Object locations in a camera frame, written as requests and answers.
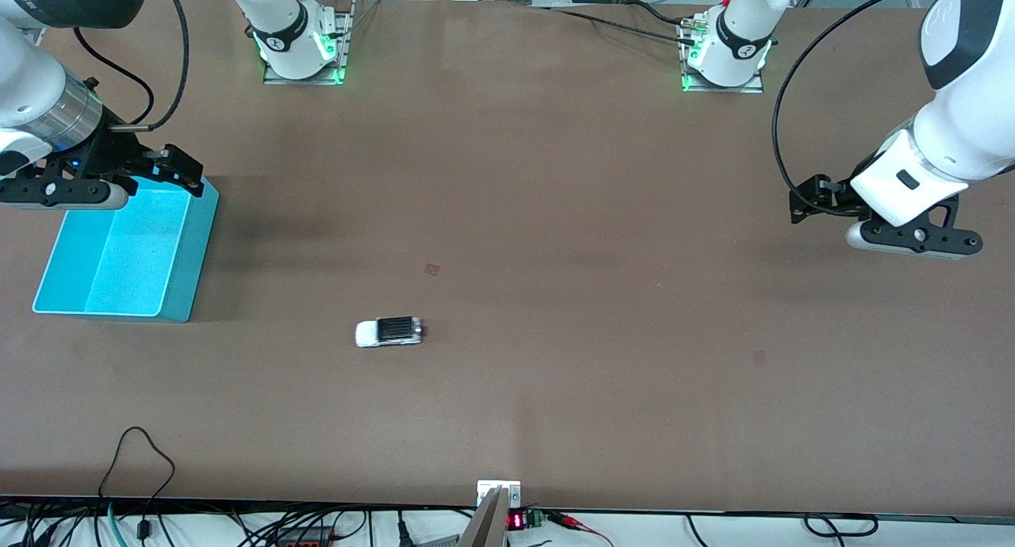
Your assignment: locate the white jeep toy black roof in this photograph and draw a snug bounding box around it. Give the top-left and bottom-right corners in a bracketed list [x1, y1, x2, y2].
[354, 316, 427, 348]

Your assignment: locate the turquoise plastic bin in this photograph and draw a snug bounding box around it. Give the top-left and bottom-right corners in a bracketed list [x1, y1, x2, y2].
[32, 174, 220, 323]

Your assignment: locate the red clip lead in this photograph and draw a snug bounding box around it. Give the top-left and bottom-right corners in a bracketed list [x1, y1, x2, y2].
[546, 511, 613, 547]

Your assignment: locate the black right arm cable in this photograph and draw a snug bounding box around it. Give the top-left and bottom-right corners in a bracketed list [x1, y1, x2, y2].
[73, 0, 191, 132]

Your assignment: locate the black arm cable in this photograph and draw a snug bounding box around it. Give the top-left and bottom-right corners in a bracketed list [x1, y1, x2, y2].
[773, 0, 956, 216]
[73, 0, 191, 132]

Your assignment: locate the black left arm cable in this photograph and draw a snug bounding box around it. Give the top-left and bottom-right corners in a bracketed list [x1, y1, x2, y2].
[773, 0, 956, 216]

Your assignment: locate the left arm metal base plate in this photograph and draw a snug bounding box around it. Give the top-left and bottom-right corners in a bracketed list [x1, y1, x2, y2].
[680, 12, 766, 94]

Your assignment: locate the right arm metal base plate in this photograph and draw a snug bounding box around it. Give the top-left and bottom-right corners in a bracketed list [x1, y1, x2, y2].
[262, 0, 354, 86]

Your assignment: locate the short black table cable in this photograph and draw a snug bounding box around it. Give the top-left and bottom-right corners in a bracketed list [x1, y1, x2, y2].
[625, 0, 692, 25]

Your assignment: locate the long black table cable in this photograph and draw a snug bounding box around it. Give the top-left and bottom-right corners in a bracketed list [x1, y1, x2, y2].
[547, 6, 700, 46]

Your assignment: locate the black coiled cable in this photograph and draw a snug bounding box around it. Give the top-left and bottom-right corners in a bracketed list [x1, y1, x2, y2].
[802, 513, 879, 539]

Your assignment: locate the thin black looped cable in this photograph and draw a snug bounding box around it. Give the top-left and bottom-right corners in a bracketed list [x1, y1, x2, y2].
[99, 427, 177, 541]

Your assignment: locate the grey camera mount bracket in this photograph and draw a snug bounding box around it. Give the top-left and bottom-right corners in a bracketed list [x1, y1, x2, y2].
[458, 480, 522, 547]

